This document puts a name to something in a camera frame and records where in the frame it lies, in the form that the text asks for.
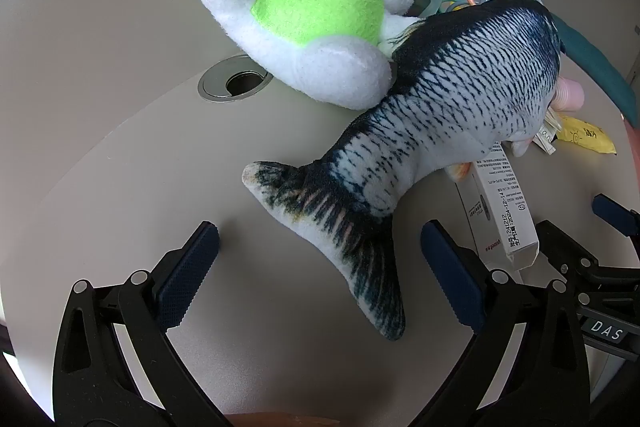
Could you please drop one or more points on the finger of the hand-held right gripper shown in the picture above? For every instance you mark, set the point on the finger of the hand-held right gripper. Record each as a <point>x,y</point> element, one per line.
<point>607,209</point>
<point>560,247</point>

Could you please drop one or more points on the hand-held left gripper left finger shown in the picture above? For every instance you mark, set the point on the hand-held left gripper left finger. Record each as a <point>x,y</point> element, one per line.
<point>187,272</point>

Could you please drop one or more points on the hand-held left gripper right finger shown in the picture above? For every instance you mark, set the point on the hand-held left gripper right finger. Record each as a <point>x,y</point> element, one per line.
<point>450,272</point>

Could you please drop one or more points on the white and green plush toy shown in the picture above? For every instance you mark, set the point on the white and green plush toy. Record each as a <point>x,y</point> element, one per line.
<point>310,2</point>

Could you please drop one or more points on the white printed carton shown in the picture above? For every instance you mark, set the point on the white printed carton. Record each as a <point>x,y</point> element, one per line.
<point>505,202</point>

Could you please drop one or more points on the yellow packet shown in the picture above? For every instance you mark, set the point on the yellow packet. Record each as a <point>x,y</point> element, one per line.
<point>587,137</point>

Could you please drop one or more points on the white paper sachets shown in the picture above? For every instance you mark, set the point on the white paper sachets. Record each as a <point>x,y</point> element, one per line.
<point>547,132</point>

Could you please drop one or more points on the pink ribbed cup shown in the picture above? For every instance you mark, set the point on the pink ribbed cup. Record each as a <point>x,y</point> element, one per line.
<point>570,94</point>

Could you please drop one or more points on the fish plush toy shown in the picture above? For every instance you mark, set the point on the fish plush toy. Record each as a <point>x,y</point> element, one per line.
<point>450,92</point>

